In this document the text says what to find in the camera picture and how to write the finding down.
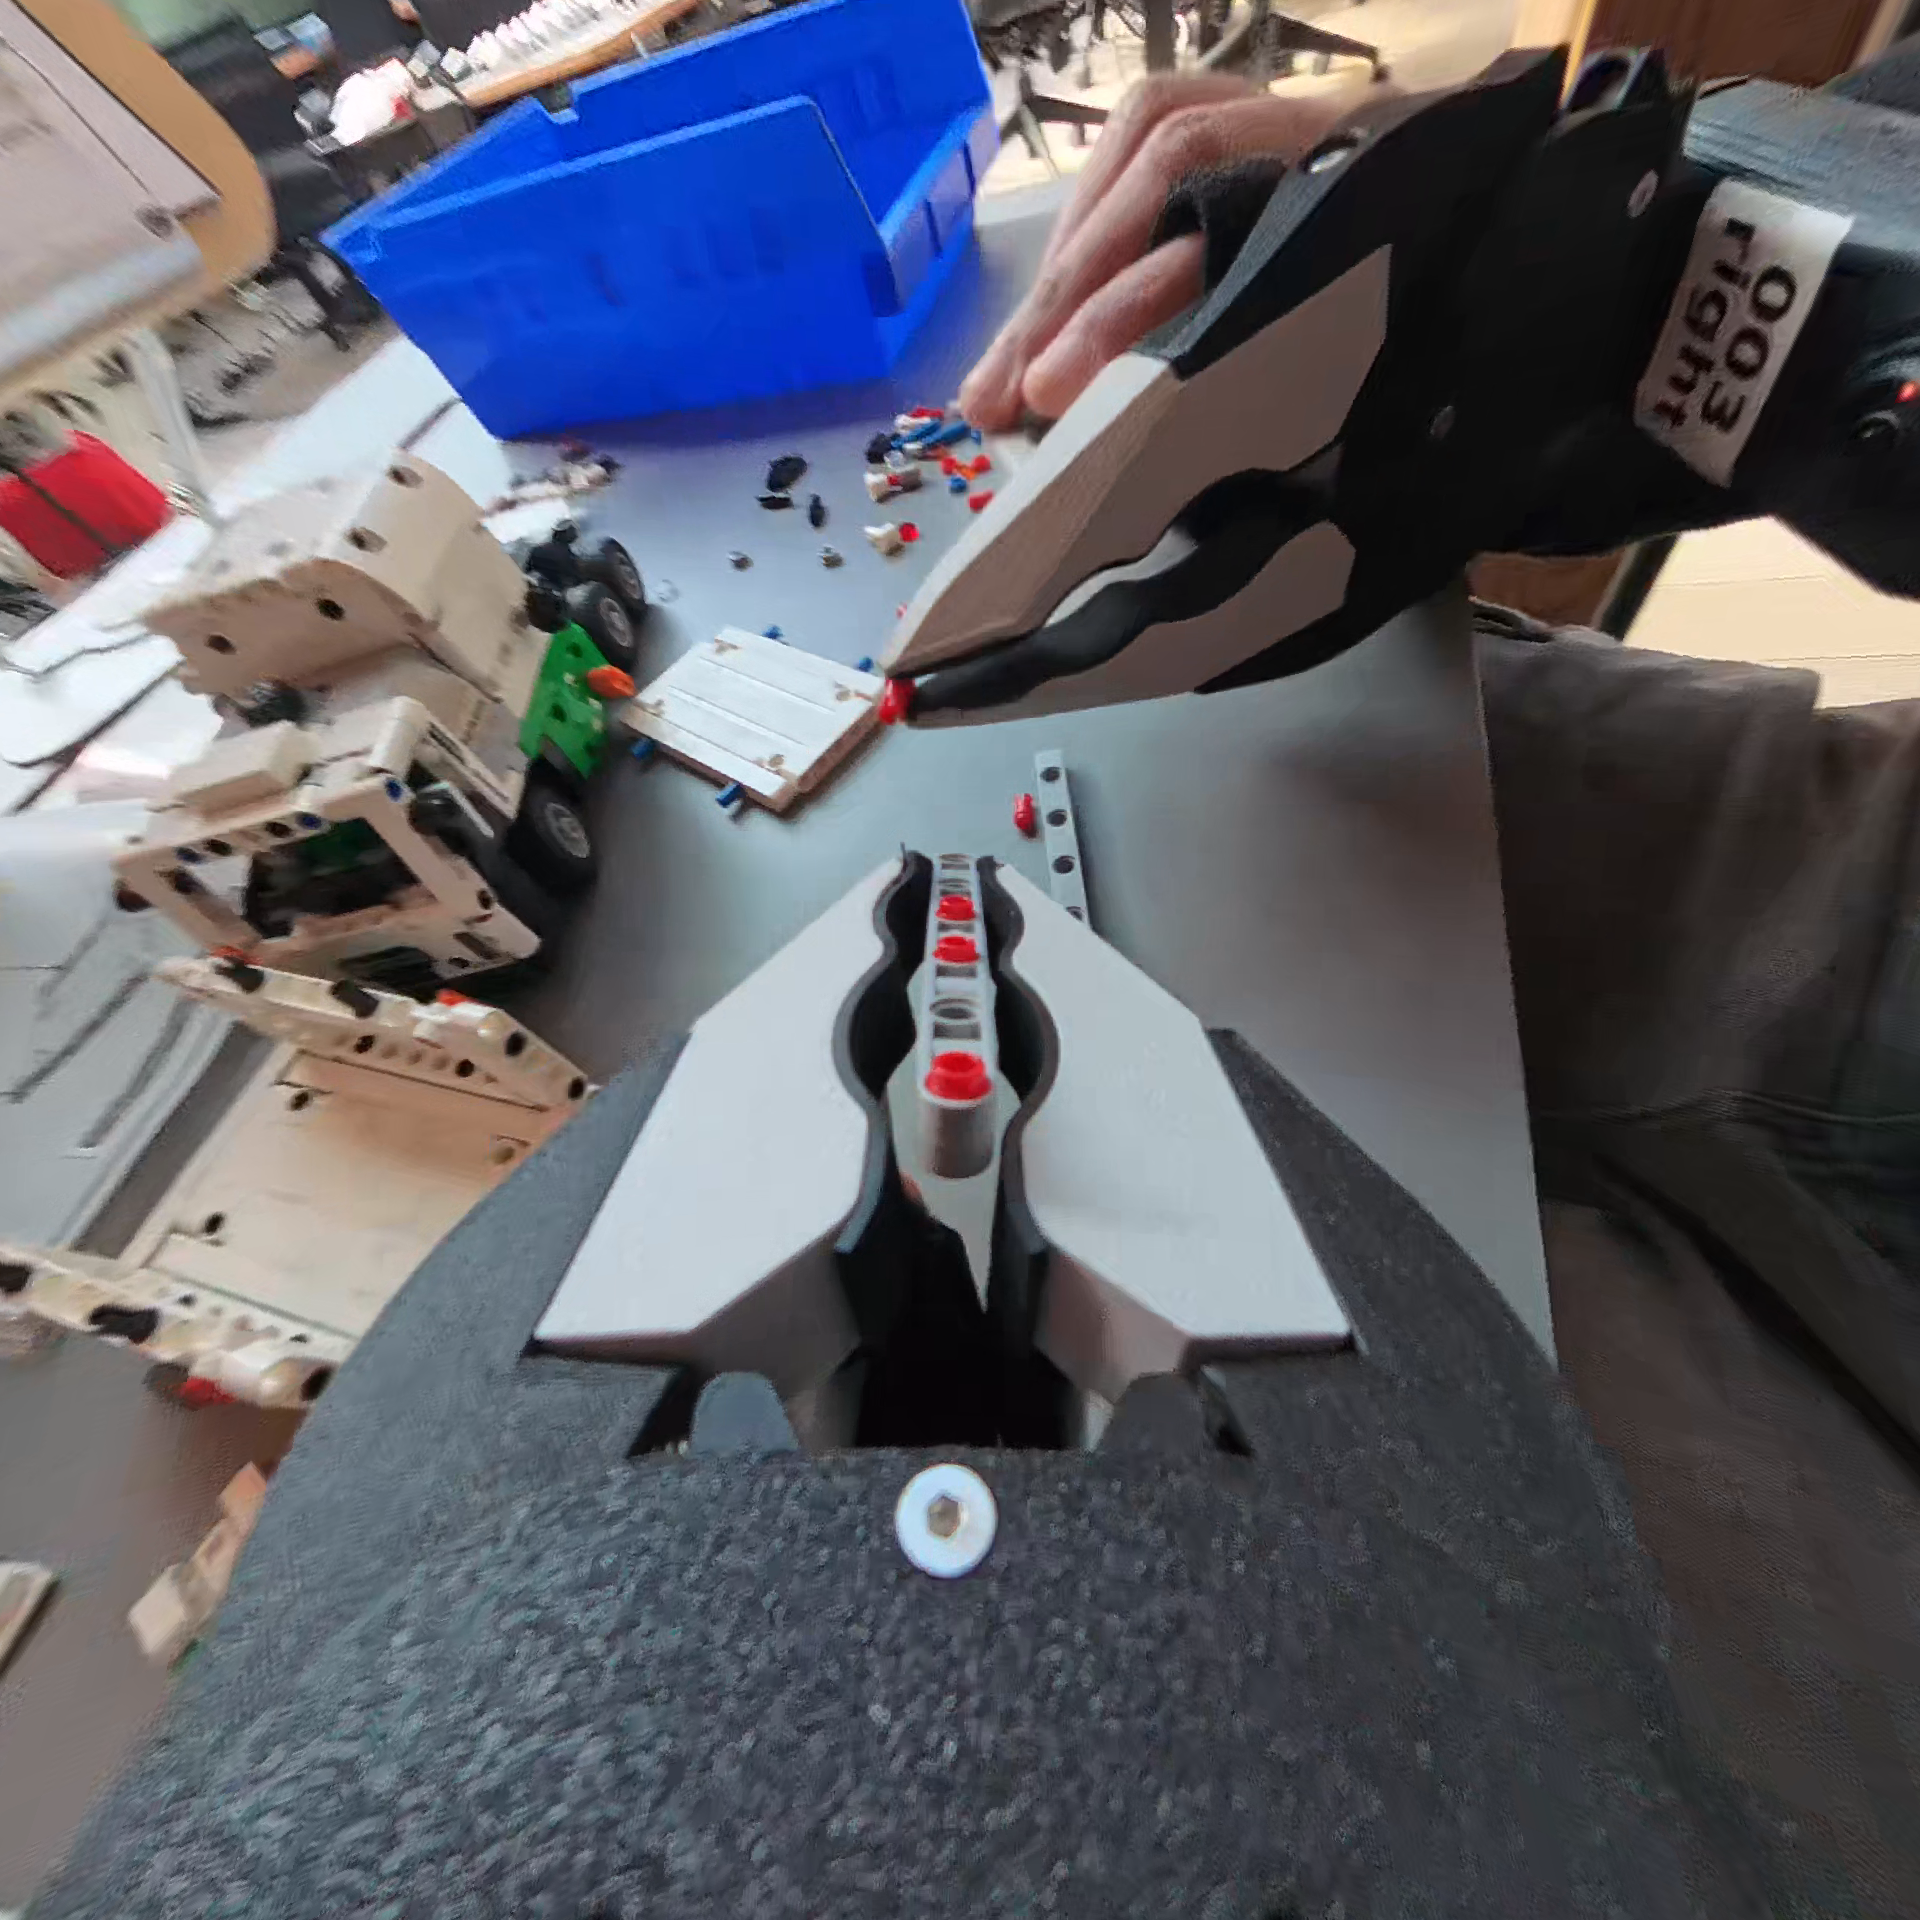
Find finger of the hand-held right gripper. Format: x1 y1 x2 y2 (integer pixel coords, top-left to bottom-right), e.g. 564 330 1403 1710
908 517 1364 730
883 247 1396 677

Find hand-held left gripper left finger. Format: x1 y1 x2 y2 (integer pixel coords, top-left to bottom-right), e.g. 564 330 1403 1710
530 854 935 1449

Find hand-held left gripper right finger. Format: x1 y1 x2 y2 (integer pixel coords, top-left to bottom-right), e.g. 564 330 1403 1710
975 857 1359 1449

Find grey lego beam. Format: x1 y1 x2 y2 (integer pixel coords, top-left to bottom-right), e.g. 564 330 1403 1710
887 853 1029 1178
1031 749 1092 922

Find pile of mixed lego pieces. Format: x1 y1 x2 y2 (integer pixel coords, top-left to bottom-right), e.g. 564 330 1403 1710
749 402 1038 557

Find white lego garbage body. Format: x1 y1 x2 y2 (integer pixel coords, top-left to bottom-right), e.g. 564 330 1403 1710
0 950 594 1412

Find white lego panel blue pins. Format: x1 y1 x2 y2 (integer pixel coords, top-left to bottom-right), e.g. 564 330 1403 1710
618 621 888 818

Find white and green lego truck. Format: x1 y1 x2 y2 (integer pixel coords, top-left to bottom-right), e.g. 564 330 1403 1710
112 450 653 984

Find person's right hand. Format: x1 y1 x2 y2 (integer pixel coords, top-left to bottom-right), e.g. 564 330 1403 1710
957 71 1403 440

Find blue plastic bin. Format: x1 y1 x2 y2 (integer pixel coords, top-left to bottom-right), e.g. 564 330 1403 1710
320 0 1004 440

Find long wooden work table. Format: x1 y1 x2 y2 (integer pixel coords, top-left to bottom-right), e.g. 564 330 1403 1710
434 0 706 109

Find red bag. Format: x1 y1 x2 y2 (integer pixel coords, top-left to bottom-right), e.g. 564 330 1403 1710
0 432 173 578

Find wooden clipboard stand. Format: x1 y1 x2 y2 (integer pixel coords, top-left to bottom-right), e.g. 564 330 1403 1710
0 0 279 407

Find printed instruction sheet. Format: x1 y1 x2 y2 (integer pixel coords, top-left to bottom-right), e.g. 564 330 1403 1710
0 29 227 301

